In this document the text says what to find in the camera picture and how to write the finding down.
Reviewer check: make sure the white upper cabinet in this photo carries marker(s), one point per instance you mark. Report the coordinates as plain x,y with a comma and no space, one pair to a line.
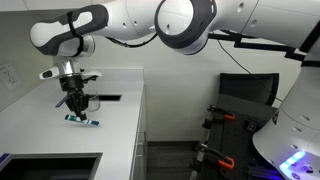
26,5

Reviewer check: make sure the lower orange black clamp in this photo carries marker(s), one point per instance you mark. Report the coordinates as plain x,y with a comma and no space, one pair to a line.
223,160

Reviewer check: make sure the clear drinking glass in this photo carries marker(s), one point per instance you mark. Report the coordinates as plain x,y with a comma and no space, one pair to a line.
94,103

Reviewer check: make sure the black office chair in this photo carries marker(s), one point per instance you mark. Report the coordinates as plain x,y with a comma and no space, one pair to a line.
259,88

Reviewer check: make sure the white wall outlet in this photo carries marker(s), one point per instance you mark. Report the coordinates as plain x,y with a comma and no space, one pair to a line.
9,76

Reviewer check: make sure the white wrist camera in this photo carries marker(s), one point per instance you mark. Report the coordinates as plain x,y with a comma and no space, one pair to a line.
55,73

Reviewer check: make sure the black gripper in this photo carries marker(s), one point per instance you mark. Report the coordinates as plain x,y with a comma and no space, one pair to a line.
77,100

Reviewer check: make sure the orange black clamp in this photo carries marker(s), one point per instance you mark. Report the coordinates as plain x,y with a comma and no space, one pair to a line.
223,160
225,114

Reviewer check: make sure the black countertop slot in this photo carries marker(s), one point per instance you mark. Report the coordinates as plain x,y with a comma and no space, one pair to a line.
110,97

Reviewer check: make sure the purple tape strip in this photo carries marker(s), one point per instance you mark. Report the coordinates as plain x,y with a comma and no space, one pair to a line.
61,102

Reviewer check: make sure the stainless sink basin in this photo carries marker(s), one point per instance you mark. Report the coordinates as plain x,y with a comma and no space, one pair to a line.
61,166

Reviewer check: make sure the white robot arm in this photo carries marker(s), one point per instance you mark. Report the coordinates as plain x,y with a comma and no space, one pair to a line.
289,141

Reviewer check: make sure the purple tape corner piece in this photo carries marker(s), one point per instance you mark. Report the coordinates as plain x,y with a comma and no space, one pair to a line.
3,157

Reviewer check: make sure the upper orange black clamp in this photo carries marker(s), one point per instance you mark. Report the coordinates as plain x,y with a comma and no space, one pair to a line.
225,114

